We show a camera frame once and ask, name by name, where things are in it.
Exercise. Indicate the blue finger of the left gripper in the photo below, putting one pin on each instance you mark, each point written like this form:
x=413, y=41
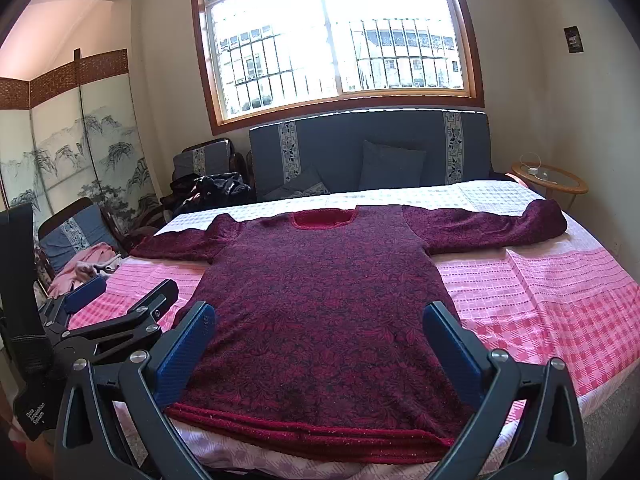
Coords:
x=114, y=340
x=81, y=296

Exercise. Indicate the blue armchair near screen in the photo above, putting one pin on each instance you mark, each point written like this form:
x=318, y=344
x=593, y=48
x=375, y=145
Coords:
x=82, y=231

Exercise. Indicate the blue cushion with lace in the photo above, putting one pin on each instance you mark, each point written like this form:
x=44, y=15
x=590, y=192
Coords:
x=308, y=183

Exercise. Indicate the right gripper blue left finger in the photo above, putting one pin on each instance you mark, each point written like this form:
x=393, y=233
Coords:
x=147, y=382

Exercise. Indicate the pink clothes on armchair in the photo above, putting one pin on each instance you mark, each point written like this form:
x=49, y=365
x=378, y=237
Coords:
x=82, y=264

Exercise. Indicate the blue armchair in corner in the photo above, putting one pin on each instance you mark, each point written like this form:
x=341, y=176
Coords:
x=212, y=157

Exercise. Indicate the blue square cushion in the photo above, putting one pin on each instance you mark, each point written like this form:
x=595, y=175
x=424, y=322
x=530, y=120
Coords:
x=389, y=167

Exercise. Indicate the dark red patterned sweater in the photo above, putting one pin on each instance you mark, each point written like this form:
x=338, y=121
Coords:
x=319, y=350

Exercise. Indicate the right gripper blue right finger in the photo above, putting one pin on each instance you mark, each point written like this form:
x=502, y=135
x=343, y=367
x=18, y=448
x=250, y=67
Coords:
x=548, y=441

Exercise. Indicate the blue sofa with patterned stripes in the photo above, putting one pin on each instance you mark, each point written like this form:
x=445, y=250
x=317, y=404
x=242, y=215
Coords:
x=456, y=143

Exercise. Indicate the wooden framed window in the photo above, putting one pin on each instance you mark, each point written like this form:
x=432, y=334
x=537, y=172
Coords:
x=266, y=60

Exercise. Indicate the painted folding screen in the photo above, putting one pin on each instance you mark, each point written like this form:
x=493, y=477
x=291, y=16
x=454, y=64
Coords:
x=71, y=133

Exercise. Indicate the pile of dark clothes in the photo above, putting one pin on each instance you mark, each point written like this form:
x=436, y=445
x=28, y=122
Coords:
x=193, y=193

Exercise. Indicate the black wall switch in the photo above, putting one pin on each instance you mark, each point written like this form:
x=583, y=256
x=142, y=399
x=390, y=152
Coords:
x=573, y=39

